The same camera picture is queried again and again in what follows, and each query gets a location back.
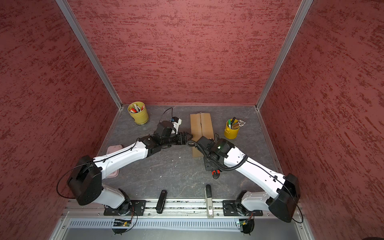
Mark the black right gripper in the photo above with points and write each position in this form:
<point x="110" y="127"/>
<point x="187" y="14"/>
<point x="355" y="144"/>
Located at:
<point x="208" y="166"/>

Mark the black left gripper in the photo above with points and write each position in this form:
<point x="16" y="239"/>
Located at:
<point x="180" y="135"/>

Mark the red black utility knife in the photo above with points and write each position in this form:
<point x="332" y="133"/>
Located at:
<point x="216" y="174"/>

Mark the brown cardboard express box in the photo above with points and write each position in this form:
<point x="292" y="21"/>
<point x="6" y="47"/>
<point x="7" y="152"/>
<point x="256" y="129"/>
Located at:
<point x="201" y="126"/>

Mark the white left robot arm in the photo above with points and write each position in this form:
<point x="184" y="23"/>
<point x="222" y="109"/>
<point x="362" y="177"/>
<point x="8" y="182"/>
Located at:
<point x="86" y="179"/>

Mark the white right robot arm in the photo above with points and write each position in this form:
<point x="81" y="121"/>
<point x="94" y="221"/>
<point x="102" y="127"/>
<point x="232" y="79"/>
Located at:
<point x="281" y="193"/>

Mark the yellow pencil cup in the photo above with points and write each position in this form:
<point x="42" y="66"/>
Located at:
<point x="232" y="128"/>

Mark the coloured pencils bundle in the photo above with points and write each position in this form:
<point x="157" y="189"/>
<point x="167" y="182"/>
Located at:
<point x="240" y="123"/>

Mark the yellow-green pen holder cup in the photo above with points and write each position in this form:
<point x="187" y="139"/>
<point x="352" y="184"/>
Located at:
<point x="138" y="112"/>

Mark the pink flat case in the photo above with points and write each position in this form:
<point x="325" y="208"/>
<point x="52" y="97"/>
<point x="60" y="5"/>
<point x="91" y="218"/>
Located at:
<point x="110" y="150"/>

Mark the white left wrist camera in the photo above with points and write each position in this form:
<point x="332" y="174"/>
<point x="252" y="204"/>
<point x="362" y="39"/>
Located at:
<point x="176" y="124"/>

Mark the silver latch with black handle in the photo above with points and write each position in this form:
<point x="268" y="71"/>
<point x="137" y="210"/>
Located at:
<point x="209" y="202"/>

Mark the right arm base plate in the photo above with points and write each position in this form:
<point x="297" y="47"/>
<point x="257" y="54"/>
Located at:
<point x="234" y="208"/>

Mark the aluminium front rail frame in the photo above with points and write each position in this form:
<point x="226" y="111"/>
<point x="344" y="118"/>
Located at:
<point x="178" y="214"/>

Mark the black handle on rail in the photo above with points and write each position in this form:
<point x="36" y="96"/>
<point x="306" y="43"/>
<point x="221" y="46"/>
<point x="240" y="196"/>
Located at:
<point x="161" y="202"/>

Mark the right circuit board with wires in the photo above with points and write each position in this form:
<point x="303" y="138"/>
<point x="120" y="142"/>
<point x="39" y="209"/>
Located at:
<point x="246" y="226"/>

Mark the circuit board with wires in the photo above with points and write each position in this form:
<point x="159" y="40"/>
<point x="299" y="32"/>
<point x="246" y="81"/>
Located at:
<point x="246" y="226"/>
<point x="120" y="226"/>

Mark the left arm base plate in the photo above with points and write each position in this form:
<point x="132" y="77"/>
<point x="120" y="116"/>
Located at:
<point x="136" y="207"/>

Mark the left circuit board with wires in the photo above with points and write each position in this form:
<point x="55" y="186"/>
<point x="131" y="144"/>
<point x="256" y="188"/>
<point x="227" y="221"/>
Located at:
<point x="120" y="226"/>

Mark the aluminium corner post left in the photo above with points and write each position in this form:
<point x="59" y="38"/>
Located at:
<point x="79" y="33"/>

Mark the aluminium corner post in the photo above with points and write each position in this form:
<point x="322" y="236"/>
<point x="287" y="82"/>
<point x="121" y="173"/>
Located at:
<point x="79" y="33"/>
<point x="291" y="35"/>

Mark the aluminium corner post right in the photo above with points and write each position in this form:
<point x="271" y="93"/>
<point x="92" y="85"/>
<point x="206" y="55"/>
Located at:
<point x="291" y="35"/>

